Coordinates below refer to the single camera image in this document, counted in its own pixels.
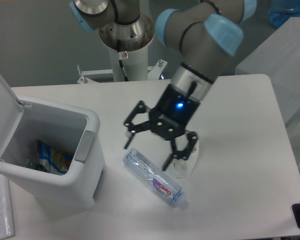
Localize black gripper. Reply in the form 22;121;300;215
123;83;200;171

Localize white push-top trash can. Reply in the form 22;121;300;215
0;74;106;209

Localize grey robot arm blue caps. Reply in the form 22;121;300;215
69;0;257;170

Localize white face mask in bag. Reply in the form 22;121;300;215
172;140;200;178

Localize clear plastic water bottle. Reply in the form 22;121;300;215
122;148;186;207

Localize colourful snack wrapper in bin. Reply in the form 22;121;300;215
36;140;74;176

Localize blue water jug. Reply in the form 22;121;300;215
268;0;300;29

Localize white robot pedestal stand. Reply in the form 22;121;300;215
77;42;168;84

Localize black cable on pedestal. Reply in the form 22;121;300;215
116;39;130;82

